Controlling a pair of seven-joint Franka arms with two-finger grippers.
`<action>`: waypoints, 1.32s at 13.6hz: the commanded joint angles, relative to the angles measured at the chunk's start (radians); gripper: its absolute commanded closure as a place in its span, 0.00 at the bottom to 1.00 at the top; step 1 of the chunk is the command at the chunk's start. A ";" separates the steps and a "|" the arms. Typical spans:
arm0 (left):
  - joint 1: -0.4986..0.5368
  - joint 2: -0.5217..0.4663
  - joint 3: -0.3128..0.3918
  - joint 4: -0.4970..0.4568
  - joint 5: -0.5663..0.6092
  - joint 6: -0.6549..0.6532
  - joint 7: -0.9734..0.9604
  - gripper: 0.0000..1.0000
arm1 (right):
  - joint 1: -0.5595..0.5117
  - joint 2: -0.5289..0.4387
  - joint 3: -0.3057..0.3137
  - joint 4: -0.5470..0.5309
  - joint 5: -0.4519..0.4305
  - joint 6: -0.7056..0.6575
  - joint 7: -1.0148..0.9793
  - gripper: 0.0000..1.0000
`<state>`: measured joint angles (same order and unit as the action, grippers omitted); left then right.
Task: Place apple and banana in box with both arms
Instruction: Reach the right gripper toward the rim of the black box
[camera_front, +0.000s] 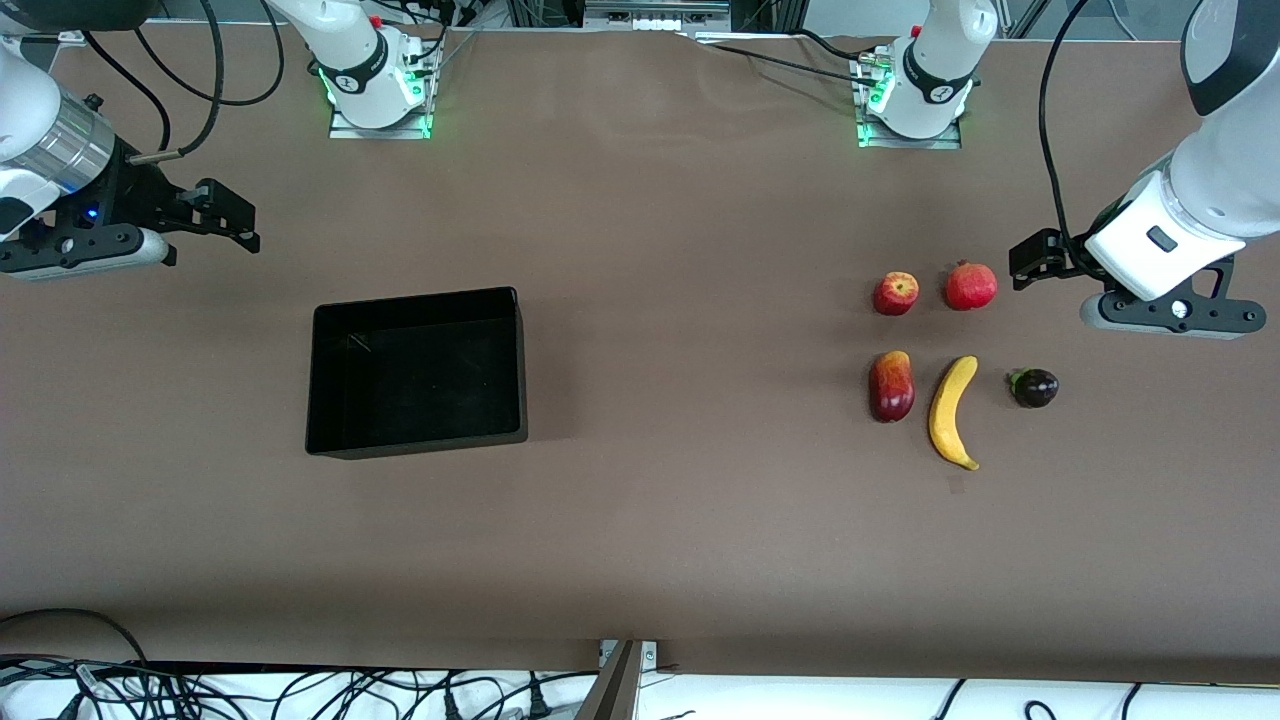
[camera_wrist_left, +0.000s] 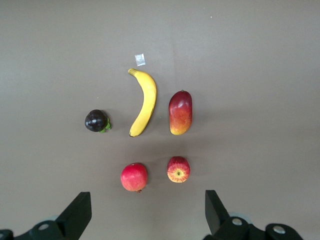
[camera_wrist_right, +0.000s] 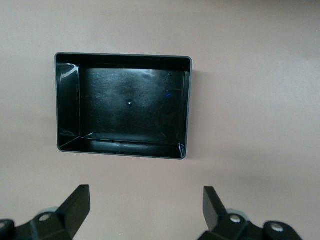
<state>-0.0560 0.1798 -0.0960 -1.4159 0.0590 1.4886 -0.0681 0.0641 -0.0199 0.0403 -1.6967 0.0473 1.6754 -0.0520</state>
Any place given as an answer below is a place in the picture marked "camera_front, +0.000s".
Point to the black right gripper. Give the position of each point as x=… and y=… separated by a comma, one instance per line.
x=137, y=196

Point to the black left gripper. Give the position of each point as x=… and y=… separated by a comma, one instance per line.
x=1066, y=258

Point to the red yellow apple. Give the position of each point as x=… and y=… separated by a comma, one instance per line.
x=895, y=294

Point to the yellow banana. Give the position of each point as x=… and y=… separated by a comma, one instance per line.
x=945, y=415

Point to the black plastic box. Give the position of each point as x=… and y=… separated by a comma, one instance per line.
x=420, y=380

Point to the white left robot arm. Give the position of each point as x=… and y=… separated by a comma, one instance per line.
x=1220, y=170

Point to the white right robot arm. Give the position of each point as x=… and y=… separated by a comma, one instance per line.
x=25, y=100

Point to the red pomegranate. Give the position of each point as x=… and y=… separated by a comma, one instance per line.
x=970, y=287

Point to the dark purple eggplant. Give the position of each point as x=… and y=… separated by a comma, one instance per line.
x=1035, y=388

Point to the red yellow mango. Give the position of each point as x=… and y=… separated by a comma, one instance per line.
x=891, y=388

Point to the small brown tape patch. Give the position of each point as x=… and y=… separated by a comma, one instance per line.
x=957, y=486

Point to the white power strip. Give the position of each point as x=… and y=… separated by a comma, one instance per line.
x=655, y=22

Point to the brown table cover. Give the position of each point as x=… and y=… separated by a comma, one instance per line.
x=640, y=540

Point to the grey metal bar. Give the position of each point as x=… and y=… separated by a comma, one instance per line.
x=612, y=690

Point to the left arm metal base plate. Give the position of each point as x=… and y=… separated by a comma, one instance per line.
x=950, y=140

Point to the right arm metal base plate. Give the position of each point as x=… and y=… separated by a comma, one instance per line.
x=345, y=130

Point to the aluminium table corner bracket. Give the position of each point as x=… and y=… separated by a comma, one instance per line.
x=72, y=37

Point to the silver metal bracket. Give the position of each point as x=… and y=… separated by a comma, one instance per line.
x=648, y=655

